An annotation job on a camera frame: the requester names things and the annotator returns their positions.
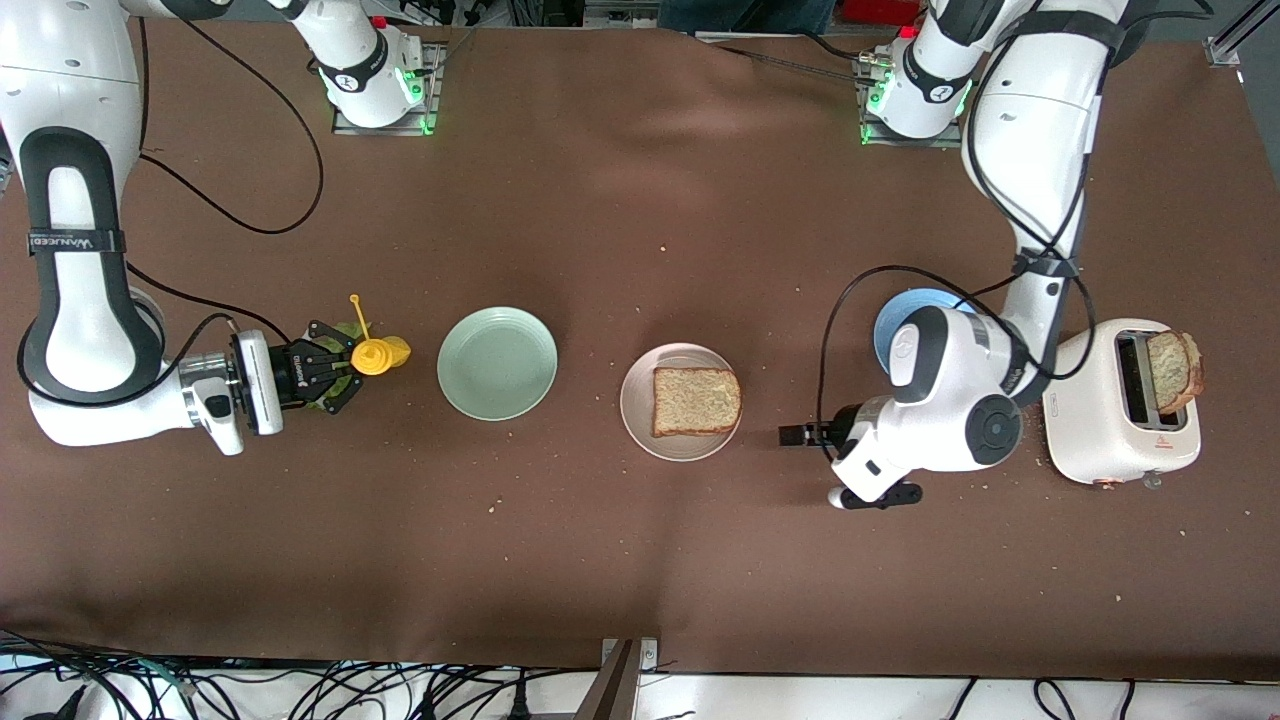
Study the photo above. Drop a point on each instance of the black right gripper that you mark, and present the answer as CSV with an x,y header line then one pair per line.
x,y
296,372

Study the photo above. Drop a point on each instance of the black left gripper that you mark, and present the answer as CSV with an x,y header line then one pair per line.
x,y
822,434

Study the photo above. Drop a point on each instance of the yellow mustard squeeze bottle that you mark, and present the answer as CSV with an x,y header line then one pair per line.
x,y
375,357

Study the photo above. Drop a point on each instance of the brown bread slice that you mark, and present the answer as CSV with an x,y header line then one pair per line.
x,y
1172,370
697,402

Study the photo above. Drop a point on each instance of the beige plate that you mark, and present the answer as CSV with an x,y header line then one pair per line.
x,y
640,400

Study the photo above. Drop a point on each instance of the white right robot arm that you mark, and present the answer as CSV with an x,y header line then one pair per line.
x,y
70,330

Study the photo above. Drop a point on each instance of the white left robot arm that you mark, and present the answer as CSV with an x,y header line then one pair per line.
x,y
950,380

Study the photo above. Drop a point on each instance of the mint green plate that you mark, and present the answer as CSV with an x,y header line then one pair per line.
x,y
497,363

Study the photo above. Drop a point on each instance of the blue plate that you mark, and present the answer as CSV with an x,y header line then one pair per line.
x,y
915,299

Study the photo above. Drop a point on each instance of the brown tablecloth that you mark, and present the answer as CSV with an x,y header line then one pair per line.
x,y
640,560

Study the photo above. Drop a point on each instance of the white toaster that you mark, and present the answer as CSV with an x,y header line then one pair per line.
x,y
1100,440

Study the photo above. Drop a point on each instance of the grey metal bar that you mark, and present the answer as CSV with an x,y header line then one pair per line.
x,y
610,690

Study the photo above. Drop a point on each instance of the red box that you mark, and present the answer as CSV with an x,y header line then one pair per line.
x,y
880,10

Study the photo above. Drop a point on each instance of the silver metal bracket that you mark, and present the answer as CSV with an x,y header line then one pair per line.
x,y
648,652

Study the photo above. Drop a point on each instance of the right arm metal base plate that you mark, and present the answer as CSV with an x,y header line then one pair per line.
x,y
436,80

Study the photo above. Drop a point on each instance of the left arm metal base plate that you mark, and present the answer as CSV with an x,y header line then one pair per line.
x,y
905,143

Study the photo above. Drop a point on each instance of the aluminium frame profile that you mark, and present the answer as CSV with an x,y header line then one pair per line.
x,y
1240,35

